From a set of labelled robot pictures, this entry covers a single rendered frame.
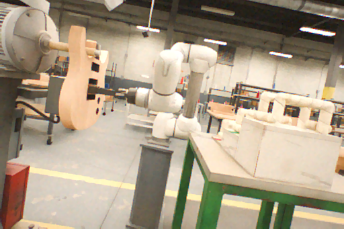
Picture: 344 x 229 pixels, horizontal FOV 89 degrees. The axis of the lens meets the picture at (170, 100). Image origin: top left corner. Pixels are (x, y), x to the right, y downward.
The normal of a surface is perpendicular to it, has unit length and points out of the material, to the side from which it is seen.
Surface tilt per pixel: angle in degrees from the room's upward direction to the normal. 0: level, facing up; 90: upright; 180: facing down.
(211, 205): 90
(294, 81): 90
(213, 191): 91
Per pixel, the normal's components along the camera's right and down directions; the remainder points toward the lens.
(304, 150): 0.07, 0.07
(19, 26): 0.89, 0.07
